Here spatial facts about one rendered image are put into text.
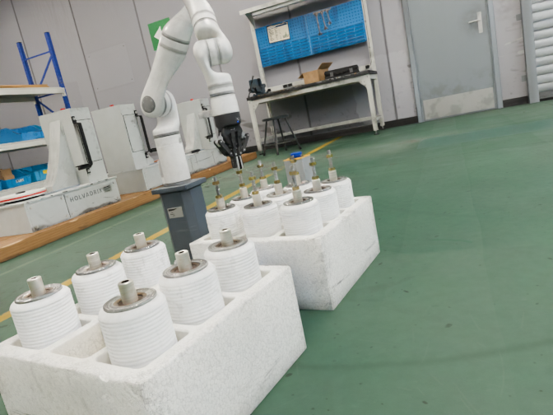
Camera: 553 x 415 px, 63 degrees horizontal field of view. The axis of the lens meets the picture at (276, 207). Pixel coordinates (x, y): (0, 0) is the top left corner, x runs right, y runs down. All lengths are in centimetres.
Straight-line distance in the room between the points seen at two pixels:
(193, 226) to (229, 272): 80
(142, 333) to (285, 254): 51
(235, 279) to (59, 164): 276
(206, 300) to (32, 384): 30
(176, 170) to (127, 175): 238
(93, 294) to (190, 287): 24
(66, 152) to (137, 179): 65
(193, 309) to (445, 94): 573
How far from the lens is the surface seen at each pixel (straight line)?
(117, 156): 399
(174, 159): 159
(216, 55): 129
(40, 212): 310
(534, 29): 630
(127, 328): 65
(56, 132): 357
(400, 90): 630
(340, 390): 82
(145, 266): 97
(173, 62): 155
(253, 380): 80
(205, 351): 70
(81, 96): 858
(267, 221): 112
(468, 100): 628
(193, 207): 159
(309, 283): 108
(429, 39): 629
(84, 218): 322
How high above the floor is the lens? 46
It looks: 11 degrees down
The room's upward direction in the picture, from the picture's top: 12 degrees counter-clockwise
